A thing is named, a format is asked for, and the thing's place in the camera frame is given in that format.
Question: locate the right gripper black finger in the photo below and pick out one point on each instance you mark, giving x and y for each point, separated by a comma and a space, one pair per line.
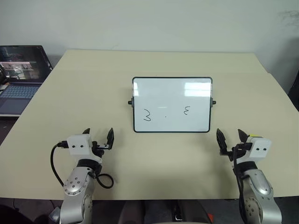
243, 137
222, 143

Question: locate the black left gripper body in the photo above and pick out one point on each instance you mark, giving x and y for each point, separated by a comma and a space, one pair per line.
98, 152

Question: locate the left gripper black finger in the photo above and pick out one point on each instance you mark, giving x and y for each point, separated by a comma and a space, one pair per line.
110, 140
87, 131

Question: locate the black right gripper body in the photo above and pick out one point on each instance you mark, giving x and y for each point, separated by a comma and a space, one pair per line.
241, 150

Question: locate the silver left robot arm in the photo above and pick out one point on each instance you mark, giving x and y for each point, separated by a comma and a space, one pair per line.
77, 186

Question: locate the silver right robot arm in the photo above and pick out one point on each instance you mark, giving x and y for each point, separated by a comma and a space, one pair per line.
259, 186

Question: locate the black-framed tabletop whiteboard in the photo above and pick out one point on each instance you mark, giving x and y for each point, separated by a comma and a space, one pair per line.
172, 102

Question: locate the black chair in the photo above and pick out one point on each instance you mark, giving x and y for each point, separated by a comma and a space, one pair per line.
294, 88

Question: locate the open dark laptop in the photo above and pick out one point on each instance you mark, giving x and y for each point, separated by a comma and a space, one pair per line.
21, 70

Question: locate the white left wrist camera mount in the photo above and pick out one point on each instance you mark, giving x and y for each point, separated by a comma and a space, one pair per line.
78, 145

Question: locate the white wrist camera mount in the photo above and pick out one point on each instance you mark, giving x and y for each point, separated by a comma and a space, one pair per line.
78, 145
260, 149

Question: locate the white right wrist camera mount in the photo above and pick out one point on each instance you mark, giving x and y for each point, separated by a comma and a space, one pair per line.
260, 149

